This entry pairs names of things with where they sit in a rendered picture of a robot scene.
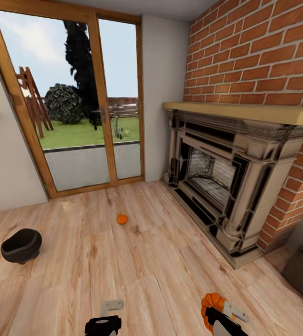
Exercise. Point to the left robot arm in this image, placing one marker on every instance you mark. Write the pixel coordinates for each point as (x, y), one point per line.
(105, 325)

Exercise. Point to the cauldron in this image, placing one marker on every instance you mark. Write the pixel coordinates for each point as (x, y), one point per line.
(22, 246)

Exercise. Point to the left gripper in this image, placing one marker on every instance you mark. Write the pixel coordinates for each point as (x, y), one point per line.
(115, 322)

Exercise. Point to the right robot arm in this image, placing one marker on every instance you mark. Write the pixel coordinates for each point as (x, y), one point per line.
(222, 324)

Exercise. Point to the countertop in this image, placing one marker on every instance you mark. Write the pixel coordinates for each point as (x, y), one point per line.
(284, 115)

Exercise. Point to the pumpkin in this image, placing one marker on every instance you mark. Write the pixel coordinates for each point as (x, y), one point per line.
(212, 300)
(122, 219)

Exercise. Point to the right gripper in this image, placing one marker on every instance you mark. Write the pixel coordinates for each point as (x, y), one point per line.
(213, 315)

